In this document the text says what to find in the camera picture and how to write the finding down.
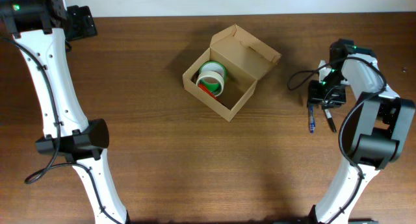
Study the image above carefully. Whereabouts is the black grey permanent marker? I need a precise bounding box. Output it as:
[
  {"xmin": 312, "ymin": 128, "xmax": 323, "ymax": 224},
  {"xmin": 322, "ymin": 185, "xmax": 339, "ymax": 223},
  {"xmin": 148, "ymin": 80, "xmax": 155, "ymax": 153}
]
[{"xmin": 324, "ymin": 109, "xmax": 337, "ymax": 133}]

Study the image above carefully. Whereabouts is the blue ballpoint pen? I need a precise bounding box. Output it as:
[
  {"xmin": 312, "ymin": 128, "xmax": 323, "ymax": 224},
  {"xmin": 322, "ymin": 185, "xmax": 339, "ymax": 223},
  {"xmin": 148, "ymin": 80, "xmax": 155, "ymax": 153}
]
[{"xmin": 308, "ymin": 105, "xmax": 315, "ymax": 134}]

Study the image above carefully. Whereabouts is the brown cardboard box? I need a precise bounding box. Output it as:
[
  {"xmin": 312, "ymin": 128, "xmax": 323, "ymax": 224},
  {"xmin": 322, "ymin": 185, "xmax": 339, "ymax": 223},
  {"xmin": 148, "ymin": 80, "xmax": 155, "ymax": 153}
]
[{"xmin": 183, "ymin": 25, "xmax": 281, "ymax": 121}]

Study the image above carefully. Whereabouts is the white masking tape roll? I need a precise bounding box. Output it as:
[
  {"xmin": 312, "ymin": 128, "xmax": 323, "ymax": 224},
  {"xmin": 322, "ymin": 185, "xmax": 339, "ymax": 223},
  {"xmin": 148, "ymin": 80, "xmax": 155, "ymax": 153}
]
[{"xmin": 196, "ymin": 71, "xmax": 225, "ymax": 97}]

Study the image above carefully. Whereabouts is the green tape roll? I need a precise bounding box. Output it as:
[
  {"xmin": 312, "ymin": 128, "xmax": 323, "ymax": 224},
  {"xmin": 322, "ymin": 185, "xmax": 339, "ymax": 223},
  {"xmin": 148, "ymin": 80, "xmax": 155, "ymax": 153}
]
[{"xmin": 199, "ymin": 61, "xmax": 227, "ymax": 92}]

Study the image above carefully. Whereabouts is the orange utility knife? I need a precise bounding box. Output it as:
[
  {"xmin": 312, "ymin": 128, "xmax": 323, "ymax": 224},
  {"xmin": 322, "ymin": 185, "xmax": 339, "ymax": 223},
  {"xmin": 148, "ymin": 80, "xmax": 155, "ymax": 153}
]
[{"xmin": 198, "ymin": 83, "xmax": 220, "ymax": 101}]

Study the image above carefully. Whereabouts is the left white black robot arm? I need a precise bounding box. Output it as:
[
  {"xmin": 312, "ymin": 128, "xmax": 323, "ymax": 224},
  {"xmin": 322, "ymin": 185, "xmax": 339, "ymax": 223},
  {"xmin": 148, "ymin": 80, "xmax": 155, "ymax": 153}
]
[{"xmin": 1, "ymin": 0, "xmax": 131, "ymax": 223}]

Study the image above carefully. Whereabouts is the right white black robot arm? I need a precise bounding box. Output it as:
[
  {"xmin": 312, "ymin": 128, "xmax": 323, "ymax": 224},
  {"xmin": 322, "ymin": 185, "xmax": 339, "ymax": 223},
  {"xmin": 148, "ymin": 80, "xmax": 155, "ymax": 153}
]
[{"xmin": 307, "ymin": 39, "xmax": 415, "ymax": 223}]

